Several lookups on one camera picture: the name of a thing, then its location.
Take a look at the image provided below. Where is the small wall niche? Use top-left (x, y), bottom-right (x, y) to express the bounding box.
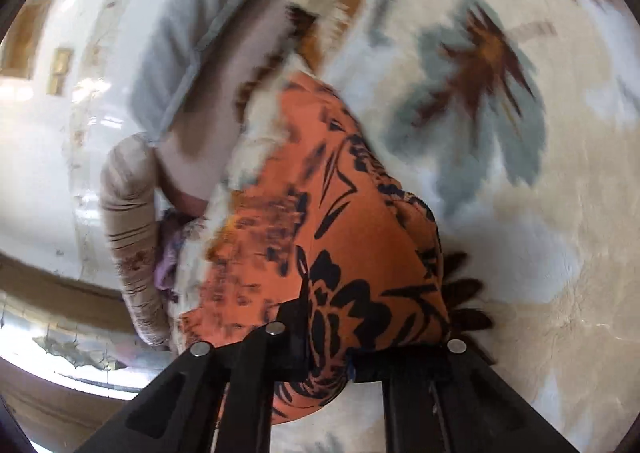
top-left (47, 47), bottom-right (75, 97)

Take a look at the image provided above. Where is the glass-fronted cabinet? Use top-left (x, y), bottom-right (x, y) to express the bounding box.
top-left (0, 290), bottom-right (156, 396)

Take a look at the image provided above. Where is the cream leaf print blanket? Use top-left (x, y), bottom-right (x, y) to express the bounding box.
top-left (170, 0), bottom-right (640, 453)

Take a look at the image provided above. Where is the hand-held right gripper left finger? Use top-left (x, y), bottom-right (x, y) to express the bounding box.
top-left (75, 283), bottom-right (315, 453)

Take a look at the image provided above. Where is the large wall niche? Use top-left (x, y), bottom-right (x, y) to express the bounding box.
top-left (0, 0), bottom-right (57, 80)

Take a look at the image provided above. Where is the grey pillow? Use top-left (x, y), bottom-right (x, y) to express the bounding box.
top-left (131, 0), bottom-right (283, 145)

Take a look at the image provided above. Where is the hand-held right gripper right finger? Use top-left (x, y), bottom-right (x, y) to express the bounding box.
top-left (349, 338), bottom-right (581, 453)

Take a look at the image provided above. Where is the orange black floral garment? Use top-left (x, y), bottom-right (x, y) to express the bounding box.
top-left (177, 70), bottom-right (453, 429)

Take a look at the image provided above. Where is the pink pillow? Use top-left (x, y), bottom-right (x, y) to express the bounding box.
top-left (154, 8), bottom-right (313, 215)

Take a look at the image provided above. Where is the beige striped bolster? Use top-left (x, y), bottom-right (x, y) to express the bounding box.
top-left (100, 132), bottom-right (177, 347)

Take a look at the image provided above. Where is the purple cloth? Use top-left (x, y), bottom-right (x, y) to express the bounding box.
top-left (154, 210), bottom-right (202, 295)

